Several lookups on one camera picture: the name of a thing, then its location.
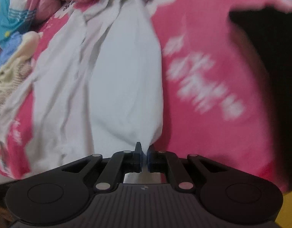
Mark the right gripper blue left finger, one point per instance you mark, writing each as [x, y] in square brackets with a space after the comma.
[133, 159]

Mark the blue garment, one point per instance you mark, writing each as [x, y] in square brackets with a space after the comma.
[10, 48]

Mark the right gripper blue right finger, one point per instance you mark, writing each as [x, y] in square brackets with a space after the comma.
[156, 160]

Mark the folded black garment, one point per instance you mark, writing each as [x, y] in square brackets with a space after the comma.
[270, 32]

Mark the cream sweater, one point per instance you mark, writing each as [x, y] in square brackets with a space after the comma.
[24, 51]

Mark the white shirt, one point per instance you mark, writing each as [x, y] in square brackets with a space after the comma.
[97, 88]

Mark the pink floral bed sheet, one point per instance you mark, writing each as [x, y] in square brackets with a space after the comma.
[213, 104]

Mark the beige checked knit garment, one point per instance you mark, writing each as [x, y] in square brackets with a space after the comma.
[12, 74]

